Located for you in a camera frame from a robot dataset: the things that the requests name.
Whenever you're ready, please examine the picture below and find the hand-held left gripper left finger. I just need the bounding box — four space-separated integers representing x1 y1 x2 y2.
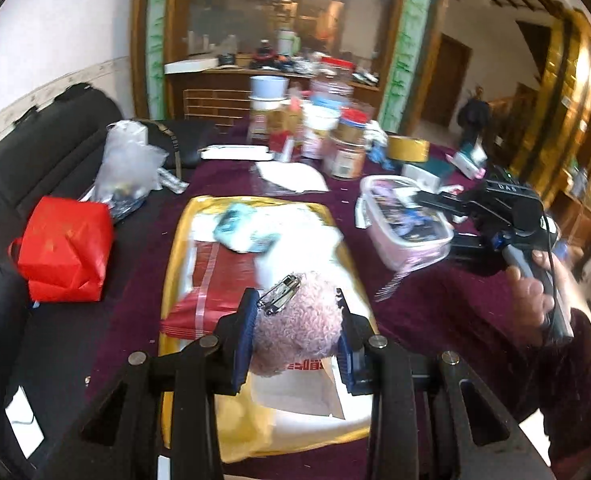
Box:
40 287 260 480

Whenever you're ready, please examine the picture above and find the teal box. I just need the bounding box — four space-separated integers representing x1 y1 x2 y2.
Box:
400 156 457 189

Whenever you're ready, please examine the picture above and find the jar with brown contents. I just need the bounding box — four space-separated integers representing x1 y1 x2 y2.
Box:
324 109 372 182

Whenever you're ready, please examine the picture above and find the clear plastic bag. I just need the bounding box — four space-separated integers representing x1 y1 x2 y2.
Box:
94 120 170 207

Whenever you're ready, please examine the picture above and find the clear jar with red lid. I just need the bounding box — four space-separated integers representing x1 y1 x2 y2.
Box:
307 56 357 112

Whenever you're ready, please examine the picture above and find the person's right forearm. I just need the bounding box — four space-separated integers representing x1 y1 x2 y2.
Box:
518 307 591 467

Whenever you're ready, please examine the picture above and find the pale blue pot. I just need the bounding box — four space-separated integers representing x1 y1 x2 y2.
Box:
248 75 291 112

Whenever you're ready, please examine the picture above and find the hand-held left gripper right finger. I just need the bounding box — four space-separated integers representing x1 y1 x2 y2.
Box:
333 287 556 480

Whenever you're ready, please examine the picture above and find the white box on counter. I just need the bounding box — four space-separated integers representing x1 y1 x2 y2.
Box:
164 56 220 76

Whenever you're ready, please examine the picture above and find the pink plush toy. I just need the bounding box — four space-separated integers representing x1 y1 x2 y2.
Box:
250 270 345 377

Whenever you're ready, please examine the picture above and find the white packet with red print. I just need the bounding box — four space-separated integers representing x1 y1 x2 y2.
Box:
252 354 347 419

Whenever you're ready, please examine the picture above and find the clear container with printed lid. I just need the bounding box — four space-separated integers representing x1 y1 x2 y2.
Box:
359 174 457 272

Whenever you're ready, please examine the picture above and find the person's right hand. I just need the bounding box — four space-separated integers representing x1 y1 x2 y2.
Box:
505 250 559 333

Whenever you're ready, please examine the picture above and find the white paper sheet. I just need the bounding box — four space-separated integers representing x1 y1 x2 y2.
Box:
254 159 329 194

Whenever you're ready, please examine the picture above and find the white paper scrap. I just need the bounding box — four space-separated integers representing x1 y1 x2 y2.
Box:
4 384 45 454

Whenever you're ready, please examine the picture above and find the light blue packet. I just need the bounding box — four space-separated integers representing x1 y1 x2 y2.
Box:
212 204 282 257

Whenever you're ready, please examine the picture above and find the golden yellow tray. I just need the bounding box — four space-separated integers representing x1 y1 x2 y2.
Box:
157 194 379 464

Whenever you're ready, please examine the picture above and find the red gift bag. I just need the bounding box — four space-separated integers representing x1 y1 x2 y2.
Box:
8 196 115 304

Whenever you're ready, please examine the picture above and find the white tub with label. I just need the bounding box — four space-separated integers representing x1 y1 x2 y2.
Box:
300 106 341 161

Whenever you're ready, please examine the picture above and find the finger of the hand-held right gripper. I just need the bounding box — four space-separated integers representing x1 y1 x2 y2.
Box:
415 187 481 223
448 237 513 276

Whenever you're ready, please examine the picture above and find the flat white box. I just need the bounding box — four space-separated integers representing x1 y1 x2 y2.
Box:
200 143 272 162

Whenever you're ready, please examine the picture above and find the yellow tape roll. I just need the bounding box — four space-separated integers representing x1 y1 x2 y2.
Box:
387 134 432 164

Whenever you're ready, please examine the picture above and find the blister pack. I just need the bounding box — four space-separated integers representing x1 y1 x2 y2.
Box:
157 166 190 197

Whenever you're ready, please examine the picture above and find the wooden glass cabinet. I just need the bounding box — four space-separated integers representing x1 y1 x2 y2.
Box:
130 0 449 131

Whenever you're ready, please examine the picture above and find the pink and white box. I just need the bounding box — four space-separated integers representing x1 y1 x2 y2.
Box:
452 141 489 179

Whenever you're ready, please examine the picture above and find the black sofa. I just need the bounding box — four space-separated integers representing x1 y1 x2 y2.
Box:
0 82 221 480

